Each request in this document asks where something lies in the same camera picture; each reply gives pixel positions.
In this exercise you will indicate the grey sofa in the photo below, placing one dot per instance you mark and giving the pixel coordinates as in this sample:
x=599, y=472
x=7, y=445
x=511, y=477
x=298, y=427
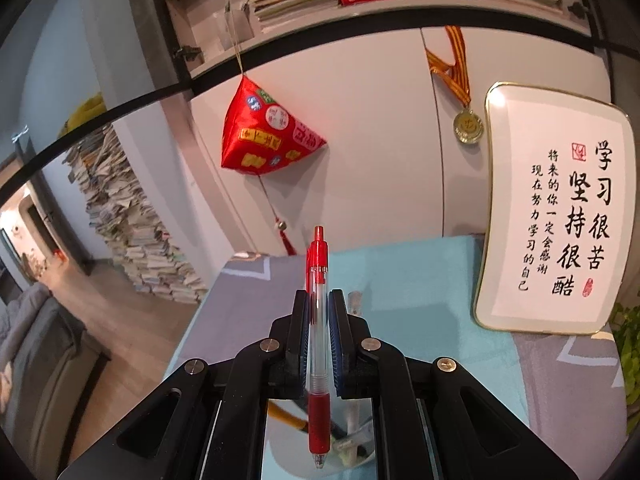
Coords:
x=35, y=350

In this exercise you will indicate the blue grey printed tablecloth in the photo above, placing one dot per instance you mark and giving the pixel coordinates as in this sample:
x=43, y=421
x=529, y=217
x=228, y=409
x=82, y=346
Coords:
x=425, y=300

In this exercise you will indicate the medal with striped ribbon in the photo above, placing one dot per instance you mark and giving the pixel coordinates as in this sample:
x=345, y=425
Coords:
x=467, y=125

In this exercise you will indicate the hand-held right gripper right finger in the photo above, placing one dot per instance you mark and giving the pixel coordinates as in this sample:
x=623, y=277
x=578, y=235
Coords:
x=336, y=340

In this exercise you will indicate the yellow pen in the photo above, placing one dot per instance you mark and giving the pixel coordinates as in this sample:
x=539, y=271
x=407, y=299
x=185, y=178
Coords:
x=290, y=419

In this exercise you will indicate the tall pile of books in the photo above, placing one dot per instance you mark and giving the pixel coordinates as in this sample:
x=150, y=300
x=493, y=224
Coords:
x=130, y=220

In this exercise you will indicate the white cabinet with shelf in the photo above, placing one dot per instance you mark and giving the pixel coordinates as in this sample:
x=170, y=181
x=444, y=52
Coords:
x=375, y=135

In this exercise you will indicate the green potted plant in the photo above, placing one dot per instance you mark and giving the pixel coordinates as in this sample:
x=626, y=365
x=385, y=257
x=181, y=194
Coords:
x=627, y=335

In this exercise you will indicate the yellow object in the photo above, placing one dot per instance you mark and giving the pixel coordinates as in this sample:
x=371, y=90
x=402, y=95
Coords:
x=85, y=110

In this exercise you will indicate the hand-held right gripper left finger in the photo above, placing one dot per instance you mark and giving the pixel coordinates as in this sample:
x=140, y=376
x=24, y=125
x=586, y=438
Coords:
x=302, y=340

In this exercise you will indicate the grey pen holder cup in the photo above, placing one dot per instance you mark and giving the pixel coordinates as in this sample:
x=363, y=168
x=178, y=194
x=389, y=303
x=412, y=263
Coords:
x=285, y=437

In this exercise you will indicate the clear pen with red grip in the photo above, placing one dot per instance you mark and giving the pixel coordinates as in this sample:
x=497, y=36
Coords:
x=318, y=410

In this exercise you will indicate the grey green pen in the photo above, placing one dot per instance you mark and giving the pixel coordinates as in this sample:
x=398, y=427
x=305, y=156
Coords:
x=350, y=447

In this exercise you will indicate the red hanging ornament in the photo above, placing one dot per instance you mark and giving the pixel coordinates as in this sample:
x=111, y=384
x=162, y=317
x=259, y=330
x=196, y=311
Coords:
x=265, y=130

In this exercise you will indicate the framed calligraphy sign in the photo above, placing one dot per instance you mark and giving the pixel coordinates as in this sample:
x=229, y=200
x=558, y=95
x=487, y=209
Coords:
x=550, y=210

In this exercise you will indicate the clear plastic box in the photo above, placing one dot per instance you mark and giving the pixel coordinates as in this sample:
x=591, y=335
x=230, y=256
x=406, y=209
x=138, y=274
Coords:
x=232, y=27

